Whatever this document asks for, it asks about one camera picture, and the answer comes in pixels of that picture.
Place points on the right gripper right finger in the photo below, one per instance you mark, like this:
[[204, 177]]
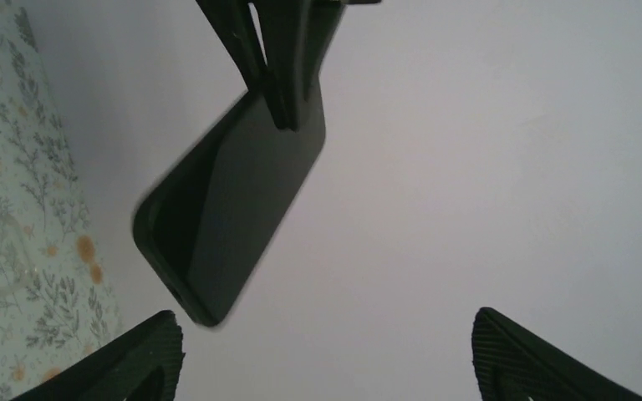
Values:
[[512, 363]]

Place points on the floral patterned table mat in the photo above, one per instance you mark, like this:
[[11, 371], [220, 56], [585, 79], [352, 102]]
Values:
[[56, 306]]

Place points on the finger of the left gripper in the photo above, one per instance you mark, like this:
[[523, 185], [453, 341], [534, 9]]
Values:
[[233, 24]]

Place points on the dark blue phone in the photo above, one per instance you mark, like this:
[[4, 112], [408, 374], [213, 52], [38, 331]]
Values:
[[207, 223]]

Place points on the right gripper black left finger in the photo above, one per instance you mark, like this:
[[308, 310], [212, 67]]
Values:
[[144, 363]]

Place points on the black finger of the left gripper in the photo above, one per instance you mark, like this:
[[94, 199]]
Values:
[[296, 36]]

